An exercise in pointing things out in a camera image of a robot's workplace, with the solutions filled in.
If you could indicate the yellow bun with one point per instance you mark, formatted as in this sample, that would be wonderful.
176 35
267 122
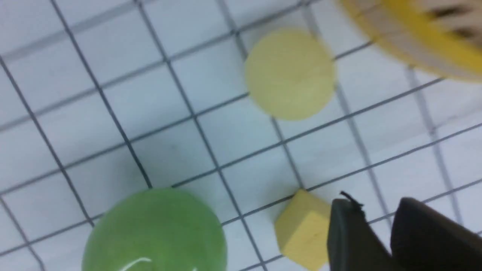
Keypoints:
290 74

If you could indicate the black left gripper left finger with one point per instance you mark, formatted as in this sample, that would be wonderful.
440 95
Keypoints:
352 245

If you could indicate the bamboo steamer tray yellow rim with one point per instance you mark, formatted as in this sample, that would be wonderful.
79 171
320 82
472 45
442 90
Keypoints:
442 37

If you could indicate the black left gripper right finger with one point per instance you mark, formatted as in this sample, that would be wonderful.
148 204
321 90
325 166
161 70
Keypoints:
422 239

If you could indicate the yellow cube block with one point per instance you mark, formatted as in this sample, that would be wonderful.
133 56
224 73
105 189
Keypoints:
302 228

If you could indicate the green apple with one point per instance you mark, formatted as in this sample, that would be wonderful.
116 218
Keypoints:
157 230

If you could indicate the white grid tablecloth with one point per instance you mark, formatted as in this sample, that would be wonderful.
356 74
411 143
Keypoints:
101 99

